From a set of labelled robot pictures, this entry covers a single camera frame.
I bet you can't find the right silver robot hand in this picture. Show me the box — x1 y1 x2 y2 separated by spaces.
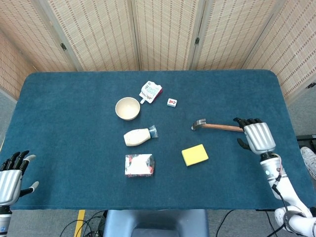
233 117 277 156

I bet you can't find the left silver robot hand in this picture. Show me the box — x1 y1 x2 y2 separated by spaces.
0 150 40 206

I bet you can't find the wooden handle claw hammer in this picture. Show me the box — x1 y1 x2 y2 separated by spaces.
191 119 244 133

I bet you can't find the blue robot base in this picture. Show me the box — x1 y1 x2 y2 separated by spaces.
103 209 210 237

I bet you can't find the yellow sponge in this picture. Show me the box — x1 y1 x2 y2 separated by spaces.
181 144 209 167

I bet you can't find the white sneaker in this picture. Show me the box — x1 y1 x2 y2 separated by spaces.
300 146 316 179

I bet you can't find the blue table cloth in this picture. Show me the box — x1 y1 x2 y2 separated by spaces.
0 70 316 211

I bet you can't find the yellow floor tape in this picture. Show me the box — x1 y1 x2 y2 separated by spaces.
74 209 86 237

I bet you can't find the white spouted drink pouch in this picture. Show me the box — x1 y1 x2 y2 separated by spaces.
139 80 163 104

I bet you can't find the white squeeze sauce bottle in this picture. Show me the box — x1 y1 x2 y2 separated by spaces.
123 124 159 147

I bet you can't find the white red printed box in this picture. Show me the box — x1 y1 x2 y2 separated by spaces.
124 154 156 178

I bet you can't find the beige bowl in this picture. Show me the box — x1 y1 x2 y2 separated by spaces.
115 97 141 121

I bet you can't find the bamboo folding screen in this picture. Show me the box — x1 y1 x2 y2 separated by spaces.
0 0 316 104

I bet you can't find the black equipment frame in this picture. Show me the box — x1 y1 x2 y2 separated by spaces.
296 134 316 149

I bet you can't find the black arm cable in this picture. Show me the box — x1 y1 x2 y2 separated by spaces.
271 153 297 237

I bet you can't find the black floor cable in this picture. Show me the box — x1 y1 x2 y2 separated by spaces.
215 209 235 237
59 210 109 237

